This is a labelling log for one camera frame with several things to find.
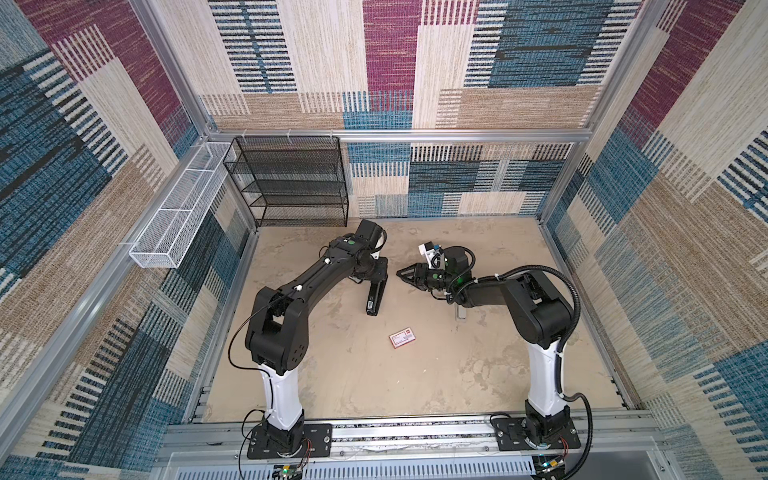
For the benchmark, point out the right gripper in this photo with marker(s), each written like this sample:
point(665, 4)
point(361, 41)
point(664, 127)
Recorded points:
point(420, 273)

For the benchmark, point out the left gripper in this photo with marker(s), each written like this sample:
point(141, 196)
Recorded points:
point(380, 274)

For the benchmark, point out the black stapler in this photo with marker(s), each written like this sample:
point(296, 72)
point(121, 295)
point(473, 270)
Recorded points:
point(375, 297)

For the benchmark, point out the red white staple box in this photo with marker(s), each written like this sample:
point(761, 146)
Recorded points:
point(402, 338)

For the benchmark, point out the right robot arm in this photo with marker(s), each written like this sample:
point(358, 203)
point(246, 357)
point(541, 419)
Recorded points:
point(544, 307)

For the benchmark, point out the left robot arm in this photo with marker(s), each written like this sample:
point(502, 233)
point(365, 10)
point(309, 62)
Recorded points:
point(277, 332)

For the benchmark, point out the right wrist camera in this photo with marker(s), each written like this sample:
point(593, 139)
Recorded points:
point(433, 254)

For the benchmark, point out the black wire shelf rack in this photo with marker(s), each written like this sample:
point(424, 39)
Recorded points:
point(290, 181)

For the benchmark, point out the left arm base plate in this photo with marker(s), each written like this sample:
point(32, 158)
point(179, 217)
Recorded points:
point(268, 442)

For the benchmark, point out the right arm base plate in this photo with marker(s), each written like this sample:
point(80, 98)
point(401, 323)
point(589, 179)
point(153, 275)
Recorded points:
point(526, 434)

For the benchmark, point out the white wire mesh basket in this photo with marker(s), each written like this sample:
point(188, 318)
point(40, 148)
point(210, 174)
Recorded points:
point(166, 239)

